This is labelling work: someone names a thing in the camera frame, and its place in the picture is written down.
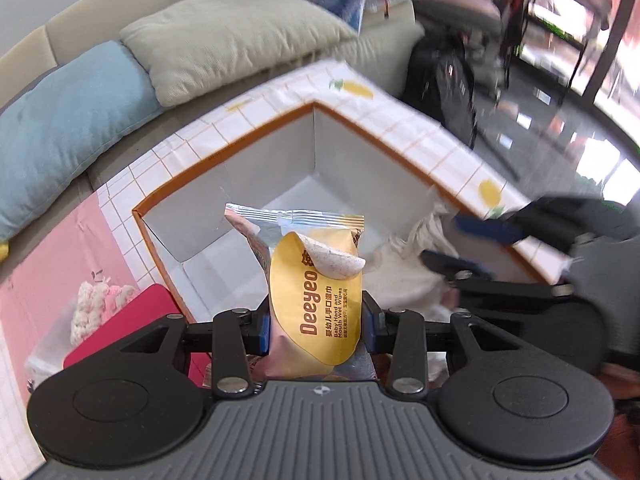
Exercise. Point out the beige sofa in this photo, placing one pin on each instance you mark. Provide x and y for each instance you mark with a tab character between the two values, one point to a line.
70	25

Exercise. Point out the black backpack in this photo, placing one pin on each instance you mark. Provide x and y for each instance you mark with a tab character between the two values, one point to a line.
442	85

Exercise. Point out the grey-beige cushion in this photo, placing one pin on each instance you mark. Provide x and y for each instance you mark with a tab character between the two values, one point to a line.
235	45

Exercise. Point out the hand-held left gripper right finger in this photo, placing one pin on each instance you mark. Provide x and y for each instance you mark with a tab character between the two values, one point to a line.
369	330

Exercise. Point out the light blue cushion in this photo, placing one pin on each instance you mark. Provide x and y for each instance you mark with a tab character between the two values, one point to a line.
65	125

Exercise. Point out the orange cardboard box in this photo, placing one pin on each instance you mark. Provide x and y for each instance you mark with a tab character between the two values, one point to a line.
280	175

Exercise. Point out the red lid plastic container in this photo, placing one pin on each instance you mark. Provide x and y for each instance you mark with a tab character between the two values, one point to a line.
140	310

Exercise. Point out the yellow cushion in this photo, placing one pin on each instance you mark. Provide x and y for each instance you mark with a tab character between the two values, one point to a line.
3	251

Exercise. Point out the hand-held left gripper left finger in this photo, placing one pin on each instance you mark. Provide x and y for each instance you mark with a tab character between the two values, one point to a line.
264	332

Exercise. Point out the pink desk chair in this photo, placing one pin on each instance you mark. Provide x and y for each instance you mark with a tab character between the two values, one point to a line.
465	2

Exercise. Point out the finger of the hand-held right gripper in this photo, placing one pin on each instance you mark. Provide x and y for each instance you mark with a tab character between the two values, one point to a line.
490	230
465	272

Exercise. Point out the cream white cloth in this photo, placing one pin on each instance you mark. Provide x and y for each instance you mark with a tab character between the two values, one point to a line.
415	270

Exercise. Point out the yellow wet wipes packet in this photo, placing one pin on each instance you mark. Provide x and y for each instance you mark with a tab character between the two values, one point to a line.
315	300

